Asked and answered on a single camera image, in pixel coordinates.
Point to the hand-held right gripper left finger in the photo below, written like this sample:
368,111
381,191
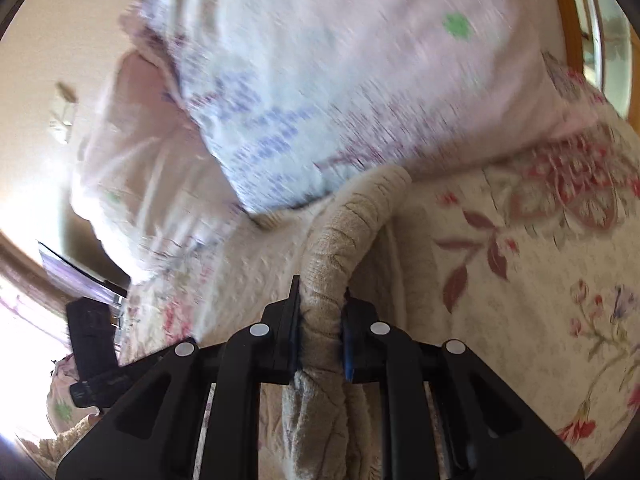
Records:
295,342

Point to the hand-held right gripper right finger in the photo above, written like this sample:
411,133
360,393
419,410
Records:
346,355

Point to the dark bedside furniture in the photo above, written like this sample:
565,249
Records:
85,270

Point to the pink floral pillow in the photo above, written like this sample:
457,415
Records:
145,170

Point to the floral bed sheet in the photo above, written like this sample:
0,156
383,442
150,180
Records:
525,260

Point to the pink tree print pillow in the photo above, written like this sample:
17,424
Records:
350,75

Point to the wooden headboard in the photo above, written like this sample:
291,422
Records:
567,15

